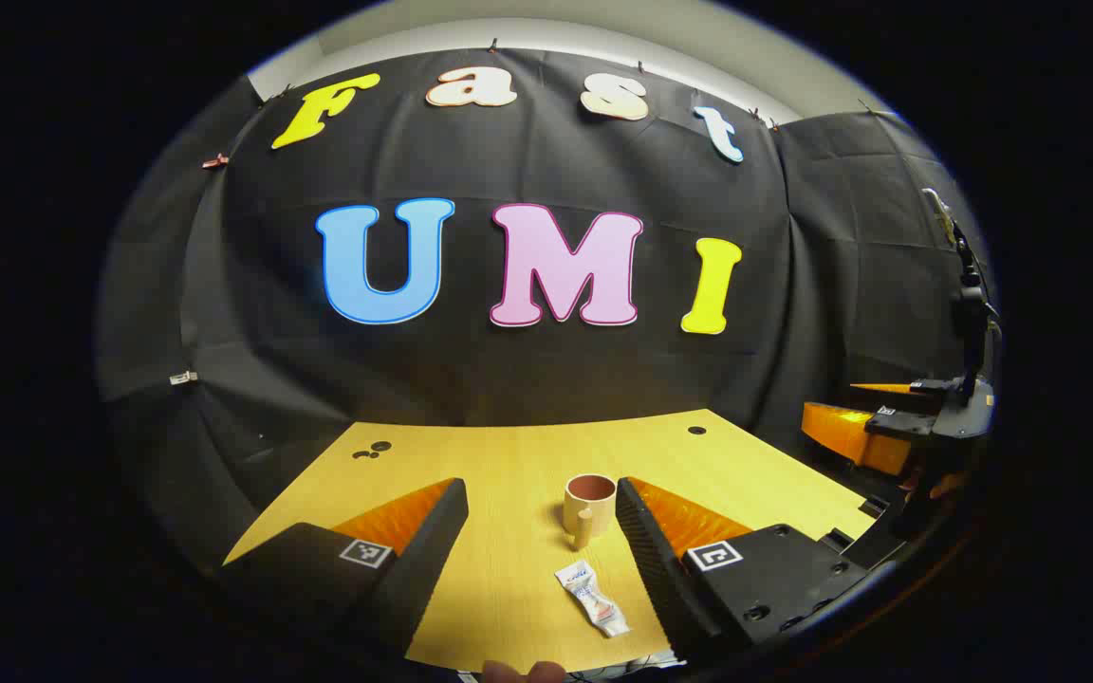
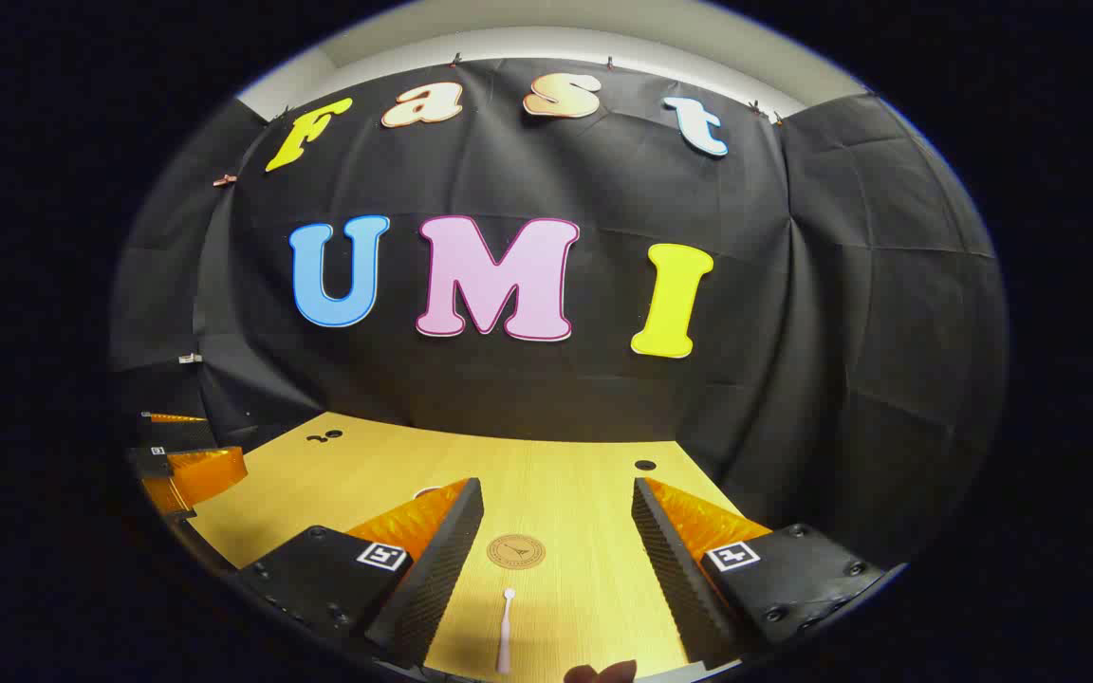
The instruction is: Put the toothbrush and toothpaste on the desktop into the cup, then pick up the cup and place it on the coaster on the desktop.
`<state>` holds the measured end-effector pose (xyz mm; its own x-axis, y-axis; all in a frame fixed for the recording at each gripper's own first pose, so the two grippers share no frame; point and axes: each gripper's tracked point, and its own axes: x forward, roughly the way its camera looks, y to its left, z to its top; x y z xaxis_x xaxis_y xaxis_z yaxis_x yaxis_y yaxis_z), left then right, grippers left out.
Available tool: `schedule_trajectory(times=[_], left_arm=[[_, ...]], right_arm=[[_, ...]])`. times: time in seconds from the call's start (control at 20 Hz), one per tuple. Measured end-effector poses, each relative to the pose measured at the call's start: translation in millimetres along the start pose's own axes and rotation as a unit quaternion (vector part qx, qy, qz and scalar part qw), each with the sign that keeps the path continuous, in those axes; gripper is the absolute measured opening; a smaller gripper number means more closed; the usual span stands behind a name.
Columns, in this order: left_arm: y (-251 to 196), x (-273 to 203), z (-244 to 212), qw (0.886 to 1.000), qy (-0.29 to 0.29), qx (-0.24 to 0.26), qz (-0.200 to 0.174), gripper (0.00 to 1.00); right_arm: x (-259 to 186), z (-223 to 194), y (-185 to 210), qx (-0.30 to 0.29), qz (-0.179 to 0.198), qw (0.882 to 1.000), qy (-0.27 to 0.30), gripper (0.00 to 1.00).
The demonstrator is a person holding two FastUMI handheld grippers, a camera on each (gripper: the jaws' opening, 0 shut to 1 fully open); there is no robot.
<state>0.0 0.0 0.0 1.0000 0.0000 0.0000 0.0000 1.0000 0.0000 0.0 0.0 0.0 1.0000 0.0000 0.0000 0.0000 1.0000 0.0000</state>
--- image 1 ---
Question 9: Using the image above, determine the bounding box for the black backdrop cloth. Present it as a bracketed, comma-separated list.
[96, 47, 995, 570]

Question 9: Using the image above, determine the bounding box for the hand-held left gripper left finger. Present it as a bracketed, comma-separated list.
[219, 477, 470, 665]

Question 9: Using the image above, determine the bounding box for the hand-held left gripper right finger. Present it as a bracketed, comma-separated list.
[615, 476, 875, 665]

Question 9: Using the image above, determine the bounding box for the wooden desktop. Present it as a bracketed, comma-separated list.
[224, 410, 880, 676]

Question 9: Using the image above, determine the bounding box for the white toothpaste tube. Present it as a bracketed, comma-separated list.
[554, 560, 632, 638]

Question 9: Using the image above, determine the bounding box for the beige cup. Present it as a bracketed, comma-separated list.
[563, 473, 618, 552]

